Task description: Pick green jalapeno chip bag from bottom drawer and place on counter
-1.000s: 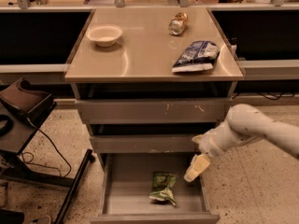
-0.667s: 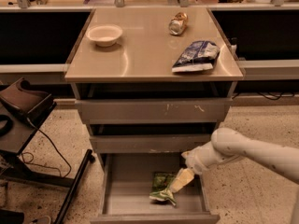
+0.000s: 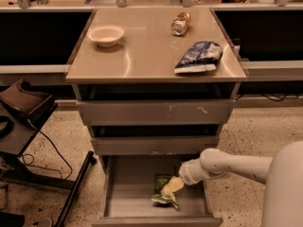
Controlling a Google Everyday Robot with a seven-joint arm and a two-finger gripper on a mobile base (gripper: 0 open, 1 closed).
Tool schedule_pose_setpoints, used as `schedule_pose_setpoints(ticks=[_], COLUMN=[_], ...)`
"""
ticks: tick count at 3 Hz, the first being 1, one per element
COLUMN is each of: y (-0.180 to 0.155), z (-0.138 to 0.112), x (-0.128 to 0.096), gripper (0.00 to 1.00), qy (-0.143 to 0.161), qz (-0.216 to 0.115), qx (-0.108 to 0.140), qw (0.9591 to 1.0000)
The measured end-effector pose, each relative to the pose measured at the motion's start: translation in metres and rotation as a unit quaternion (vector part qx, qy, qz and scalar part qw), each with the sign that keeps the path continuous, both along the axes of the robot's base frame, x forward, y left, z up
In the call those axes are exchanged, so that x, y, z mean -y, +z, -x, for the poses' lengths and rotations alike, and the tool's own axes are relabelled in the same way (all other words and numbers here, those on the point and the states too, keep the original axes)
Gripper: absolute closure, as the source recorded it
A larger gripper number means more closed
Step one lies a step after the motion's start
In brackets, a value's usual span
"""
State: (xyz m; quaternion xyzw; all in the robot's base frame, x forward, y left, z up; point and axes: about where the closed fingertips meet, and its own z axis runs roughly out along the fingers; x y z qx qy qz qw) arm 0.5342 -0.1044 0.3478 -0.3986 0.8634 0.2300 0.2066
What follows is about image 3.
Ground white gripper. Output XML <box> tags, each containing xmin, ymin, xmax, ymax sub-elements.
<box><xmin>161</xmin><ymin>159</ymin><xmax>209</xmax><ymax>196</ymax></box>

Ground green jalapeno chip bag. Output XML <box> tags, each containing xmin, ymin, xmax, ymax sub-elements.
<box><xmin>151</xmin><ymin>174</ymin><xmax>179</xmax><ymax>209</ymax></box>

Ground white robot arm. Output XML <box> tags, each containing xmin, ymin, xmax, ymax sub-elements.
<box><xmin>161</xmin><ymin>141</ymin><xmax>303</xmax><ymax>227</ymax></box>

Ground middle grey drawer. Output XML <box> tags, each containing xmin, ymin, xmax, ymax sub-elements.
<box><xmin>91</xmin><ymin>135</ymin><xmax>219</xmax><ymax>155</ymax></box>

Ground grey drawer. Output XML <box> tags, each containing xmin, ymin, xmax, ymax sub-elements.
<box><xmin>77</xmin><ymin>99</ymin><xmax>235</xmax><ymax>126</ymax></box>
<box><xmin>91</xmin><ymin>135</ymin><xmax>219</xmax><ymax>155</ymax></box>
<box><xmin>92</xmin><ymin>155</ymin><xmax>223</xmax><ymax>227</ymax></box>

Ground bottom grey drawer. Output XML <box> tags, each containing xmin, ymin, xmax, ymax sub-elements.
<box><xmin>92</xmin><ymin>155</ymin><xmax>223</xmax><ymax>227</ymax></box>

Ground top grey drawer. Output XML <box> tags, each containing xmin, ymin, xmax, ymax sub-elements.
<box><xmin>77</xmin><ymin>99</ymin><xmax>235</xmax><ymax>126</ymax></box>

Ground grey drawer cabinet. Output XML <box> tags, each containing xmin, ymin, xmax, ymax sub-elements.
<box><xmin>64</xmin><ymin>6</ymin><xmax>248</xmax><ymax>172</ymax></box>

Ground blue white chip bag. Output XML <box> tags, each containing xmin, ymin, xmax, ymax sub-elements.
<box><xmin>174</xmin><ymin>41</ymin><xmax>223</xmax><ymax>74</ymax></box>

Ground white sneaker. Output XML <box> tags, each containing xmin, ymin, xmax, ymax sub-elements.
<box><xmin>29</xmin><ymin>218</ymin><xmax>52</xmax><ymax>227</ymax></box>

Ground black headset device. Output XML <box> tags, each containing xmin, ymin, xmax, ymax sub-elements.
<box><xmin>0</xmin><ymin>79</ymin><xmax>55</xmax><ymax>126</ymax></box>

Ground gold soda can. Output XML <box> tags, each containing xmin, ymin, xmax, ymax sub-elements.
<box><xmin>170</xmin><ymin>12</ymin><xmax>191</xmax><ymax>36</ymax></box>

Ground white bowl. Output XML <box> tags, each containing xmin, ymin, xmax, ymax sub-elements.
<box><xmin>87</xmin><ymin>25</ymin><xmax>125</xmax><ymax>47</ymax></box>

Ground black cable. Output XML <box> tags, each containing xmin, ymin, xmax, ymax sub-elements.
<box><xmin>20</xmin><ymin>119</ymin><xmax>74</xmax><ymax>182</ymax></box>

